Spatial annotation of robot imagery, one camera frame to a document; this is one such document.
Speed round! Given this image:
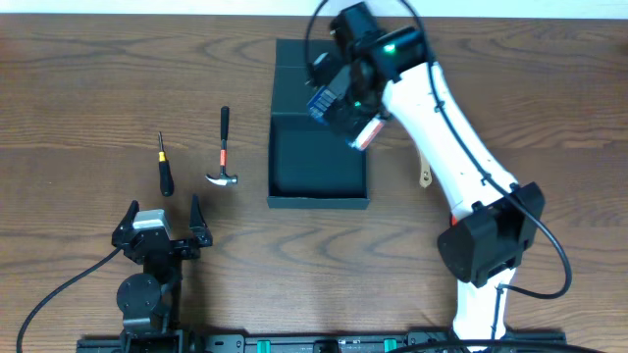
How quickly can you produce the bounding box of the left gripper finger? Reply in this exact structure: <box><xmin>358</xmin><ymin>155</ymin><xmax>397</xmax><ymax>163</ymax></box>
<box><xmin>189</xmin><ymin>194</ymin><xmax>207</xmax><ymax>231</ymax></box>
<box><xmin>119</xmin><ymin>200</ymin><xmax>139</xmax><ymax>230</ymax></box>

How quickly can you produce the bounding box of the black yellow screwdriver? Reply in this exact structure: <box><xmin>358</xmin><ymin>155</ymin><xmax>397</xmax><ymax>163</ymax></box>
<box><xmin>158</xmin><ymin>131</ymin><xmax>175</xmax><ymax>197</ymax></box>

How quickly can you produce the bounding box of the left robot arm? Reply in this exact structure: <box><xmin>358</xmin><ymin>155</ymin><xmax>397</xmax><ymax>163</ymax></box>
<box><xmin>112</xmin><ymin>195</ymin><xmax>213</xmax><ymax>352</ymax></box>

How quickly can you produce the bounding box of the small claw hammer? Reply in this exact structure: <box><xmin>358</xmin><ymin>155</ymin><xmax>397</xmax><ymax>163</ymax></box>
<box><xmin>205</xmin><ymin>106</ymin><xmax>238</xmax><ymax>186</ymax></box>

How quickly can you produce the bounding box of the black cable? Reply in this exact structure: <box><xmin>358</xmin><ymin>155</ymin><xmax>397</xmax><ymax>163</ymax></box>
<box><xmin>16</xmin><ymin>247</ymin><xmax>124</xmax><ymax>353</ymax></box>
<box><xmin>303</xmin><ymin>0</ymin><xmax>574</xmax><ymax>300</ymax></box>

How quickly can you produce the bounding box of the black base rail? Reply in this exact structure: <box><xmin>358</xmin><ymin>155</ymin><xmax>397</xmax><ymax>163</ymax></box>
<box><xmin>76</xmin><ymin>329</ymin><xmax>587</xmax><ymax>353</ymax></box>

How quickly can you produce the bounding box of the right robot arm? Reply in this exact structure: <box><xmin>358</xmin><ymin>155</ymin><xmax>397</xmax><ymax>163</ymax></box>
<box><xmin>306</xmin><ymin>3</ymin><xmax>545</xmax><ymax>351</ymax></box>

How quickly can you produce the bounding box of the orange scraper wooden handle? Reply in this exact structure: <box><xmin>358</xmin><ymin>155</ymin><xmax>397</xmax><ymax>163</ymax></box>
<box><xmin>418</xmin><ymin>151</ymin><xmax>433</xmax><ymax>188</ymax></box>

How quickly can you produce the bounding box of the left black cable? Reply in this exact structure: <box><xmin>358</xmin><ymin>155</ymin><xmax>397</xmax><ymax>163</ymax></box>
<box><xmin>16</xmin><ymin>247</ymin><xmax>124</xmax><ymax>353</ymax></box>

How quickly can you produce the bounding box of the blue precision screwdriver set case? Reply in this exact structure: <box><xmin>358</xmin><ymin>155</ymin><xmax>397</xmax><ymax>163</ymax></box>
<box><xmin>307</xmin><ymin>86</ymin><xmax>386</xmax><ymax>151</ymax></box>

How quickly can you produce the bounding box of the dark green open box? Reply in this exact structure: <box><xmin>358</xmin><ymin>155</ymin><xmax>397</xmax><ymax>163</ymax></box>
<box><xmin>267</xmin><ymin>39</ymin><xmax>370</xmax><ymax>210</ymax></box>

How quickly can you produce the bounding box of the right black cable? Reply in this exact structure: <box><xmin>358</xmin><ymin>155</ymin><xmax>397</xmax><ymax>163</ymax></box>
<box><xmin>303</xmin><ymin>0</ymin><xmax>574</xmax><ymax>300</ymax></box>

